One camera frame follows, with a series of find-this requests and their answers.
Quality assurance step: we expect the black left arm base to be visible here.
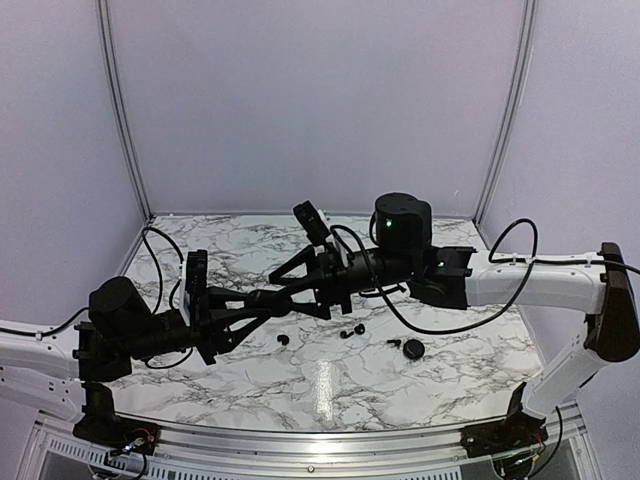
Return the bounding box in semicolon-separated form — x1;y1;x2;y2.
72;382;160;455

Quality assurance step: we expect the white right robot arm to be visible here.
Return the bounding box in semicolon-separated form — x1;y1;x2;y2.
269;192;639;448

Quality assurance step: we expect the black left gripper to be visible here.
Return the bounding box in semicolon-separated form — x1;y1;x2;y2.
123;287;271;368

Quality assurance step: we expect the black earbud pair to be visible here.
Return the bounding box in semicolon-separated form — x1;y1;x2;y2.
339;324;366;339

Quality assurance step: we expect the black earbud charging case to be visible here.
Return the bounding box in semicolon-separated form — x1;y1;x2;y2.
244;289;292;317

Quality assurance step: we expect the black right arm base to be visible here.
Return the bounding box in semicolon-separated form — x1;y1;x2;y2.
460;382;548;458

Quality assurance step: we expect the black round disc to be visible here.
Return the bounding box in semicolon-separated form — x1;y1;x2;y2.
402;339;425;361

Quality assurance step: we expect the right aluminium frame post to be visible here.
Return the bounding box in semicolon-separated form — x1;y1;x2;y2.
473;0;539;227

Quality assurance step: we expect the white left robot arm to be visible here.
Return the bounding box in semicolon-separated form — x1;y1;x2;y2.
1;250;289;398

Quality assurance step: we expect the aluminium front rail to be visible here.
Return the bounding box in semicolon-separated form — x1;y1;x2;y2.
17;406;601;479

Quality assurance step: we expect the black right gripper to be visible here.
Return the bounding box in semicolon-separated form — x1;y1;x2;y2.
269;243;417;320

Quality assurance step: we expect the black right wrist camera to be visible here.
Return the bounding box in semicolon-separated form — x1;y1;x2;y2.
293;200;330;247

